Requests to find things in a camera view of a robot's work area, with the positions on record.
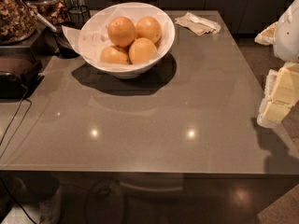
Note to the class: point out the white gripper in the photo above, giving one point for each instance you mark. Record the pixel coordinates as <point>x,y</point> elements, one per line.
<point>288,34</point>

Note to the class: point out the orange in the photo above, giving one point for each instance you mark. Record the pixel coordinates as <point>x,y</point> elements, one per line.
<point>121,32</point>
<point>149,28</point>
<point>141,50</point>
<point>114,54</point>

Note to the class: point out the white ceramic bowl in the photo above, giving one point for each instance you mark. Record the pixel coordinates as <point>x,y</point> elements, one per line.
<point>130,69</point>

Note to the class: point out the white paper bowl liner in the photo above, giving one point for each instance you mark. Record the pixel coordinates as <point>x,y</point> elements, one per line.
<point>90,41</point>

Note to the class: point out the dark cup beside bowl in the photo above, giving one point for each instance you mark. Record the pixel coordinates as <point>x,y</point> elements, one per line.
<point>64,47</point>

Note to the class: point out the folded brown paper napkins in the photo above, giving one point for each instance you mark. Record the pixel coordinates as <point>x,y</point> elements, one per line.
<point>197,24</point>

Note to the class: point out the black appliance on counter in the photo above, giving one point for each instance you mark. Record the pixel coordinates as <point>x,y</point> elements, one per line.
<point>19,74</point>

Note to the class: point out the glass jar of nuts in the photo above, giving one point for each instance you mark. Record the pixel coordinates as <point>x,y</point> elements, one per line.
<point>17,22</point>

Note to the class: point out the black wire holder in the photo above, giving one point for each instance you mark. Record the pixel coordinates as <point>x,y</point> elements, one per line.
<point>79,15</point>

